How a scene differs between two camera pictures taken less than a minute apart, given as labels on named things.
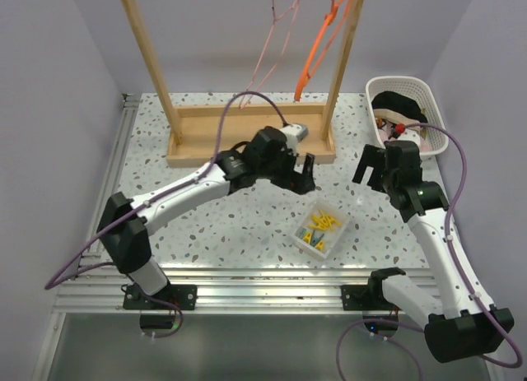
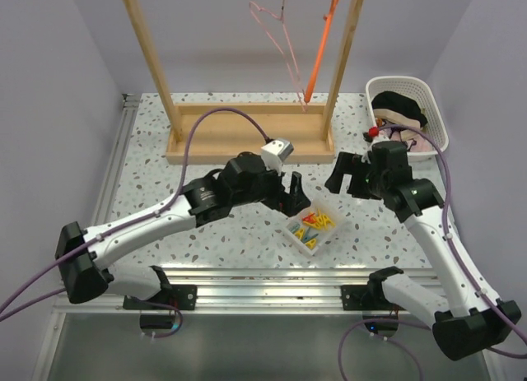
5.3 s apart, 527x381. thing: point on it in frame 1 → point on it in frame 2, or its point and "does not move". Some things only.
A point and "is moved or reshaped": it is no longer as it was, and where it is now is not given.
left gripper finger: (308, 174) → (296, 199)
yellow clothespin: (319, 246) → (311, 244)
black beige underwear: (390, 106) does not move
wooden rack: (191, 129) does not move
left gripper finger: (292, 160) → (285, 202)
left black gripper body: (280, 174) → (268, 186)
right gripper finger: (373, 157) → (345, 164)
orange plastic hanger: (318, 40) is moved or reshaped
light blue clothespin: (300, 233) → (294, 228)
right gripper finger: (376, 179) → (359, 187)
